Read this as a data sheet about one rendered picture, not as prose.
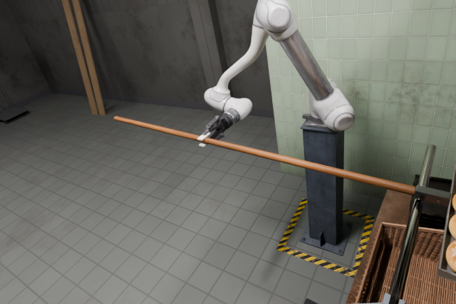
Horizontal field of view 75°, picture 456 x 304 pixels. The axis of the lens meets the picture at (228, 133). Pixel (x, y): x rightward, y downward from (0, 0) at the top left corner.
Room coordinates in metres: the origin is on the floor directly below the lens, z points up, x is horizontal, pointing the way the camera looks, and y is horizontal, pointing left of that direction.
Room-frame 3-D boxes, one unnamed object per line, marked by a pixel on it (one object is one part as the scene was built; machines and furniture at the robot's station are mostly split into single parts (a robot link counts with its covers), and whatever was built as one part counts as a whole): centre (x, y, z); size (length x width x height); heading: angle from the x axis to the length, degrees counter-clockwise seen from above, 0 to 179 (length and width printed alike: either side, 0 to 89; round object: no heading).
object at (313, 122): (1.57, -0.57, 1.03); 0.22 x 0.18 x 0.06; 52
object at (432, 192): (0.65, -0.59, 1.20); 0.09 x 0.04 x 0.03; 48
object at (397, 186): (1.26, 0.08, 1.19); 1.71 x 0.03 x 0.03; 48
